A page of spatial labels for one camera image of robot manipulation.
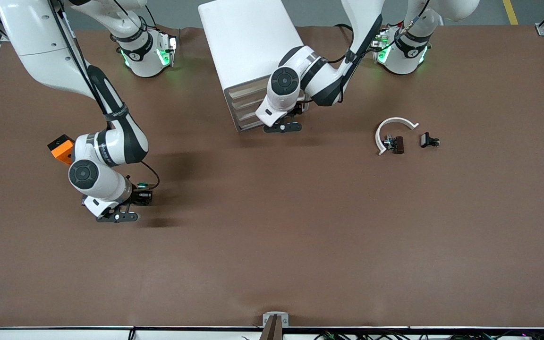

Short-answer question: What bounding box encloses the orange box with black base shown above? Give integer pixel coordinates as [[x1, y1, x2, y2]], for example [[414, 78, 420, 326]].
[[47, 134, 76, 166]]

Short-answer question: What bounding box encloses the white curved plastic piece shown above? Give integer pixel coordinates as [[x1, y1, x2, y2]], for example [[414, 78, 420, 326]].
[[375, 117, 419, 156]]

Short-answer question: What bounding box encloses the dark brown terminal component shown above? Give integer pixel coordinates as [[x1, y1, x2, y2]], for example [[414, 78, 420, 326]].
[[383, 135, 405, 155]]

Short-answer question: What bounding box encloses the brown table mat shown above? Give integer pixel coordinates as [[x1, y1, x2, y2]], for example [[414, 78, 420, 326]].
[[0, 25, 544, 330]]

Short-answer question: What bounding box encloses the white table edge rail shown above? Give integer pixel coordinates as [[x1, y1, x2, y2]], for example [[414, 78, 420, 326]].
[[0, 326, 544, 340]]

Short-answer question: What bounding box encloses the grey metal bracket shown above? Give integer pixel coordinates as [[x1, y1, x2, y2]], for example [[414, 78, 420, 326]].
[[263, 312, 289, 328]]

